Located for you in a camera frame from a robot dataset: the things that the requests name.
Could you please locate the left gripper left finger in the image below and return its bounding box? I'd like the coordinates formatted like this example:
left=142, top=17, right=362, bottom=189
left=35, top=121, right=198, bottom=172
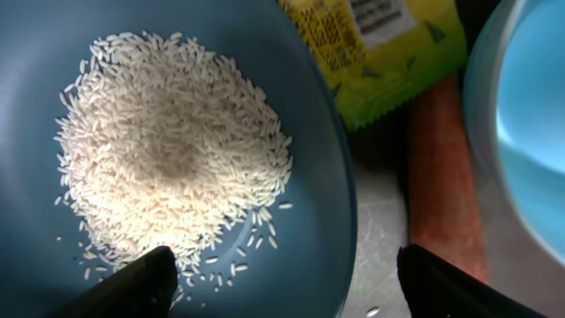
left=52, top=246, right=177, bottom=318

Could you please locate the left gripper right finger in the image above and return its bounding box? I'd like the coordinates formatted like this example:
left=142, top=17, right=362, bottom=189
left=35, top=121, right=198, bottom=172
left=396, top=244, right=545, bottom=318

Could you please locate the dark blue plate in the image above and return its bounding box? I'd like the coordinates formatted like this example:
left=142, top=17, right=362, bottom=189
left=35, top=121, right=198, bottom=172
left=1, top=0, right=357, bottom=317

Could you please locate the pile of white rice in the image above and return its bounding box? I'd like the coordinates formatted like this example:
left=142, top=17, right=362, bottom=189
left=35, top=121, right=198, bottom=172
left=55, top=32, right=293, bottom=300

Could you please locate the light blue bowl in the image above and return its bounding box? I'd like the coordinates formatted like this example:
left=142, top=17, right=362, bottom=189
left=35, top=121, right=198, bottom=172
left=463, top=0, right=564, bottom=262

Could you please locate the orange carrot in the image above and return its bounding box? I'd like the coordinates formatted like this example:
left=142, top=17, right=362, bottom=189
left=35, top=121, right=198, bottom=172
left=408, top=74, right=489, bottom=284

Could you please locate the yellow green snack wrapper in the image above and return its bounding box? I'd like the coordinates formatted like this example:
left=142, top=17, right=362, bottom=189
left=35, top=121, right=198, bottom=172
left=278, top=0, right=467, bottom=131

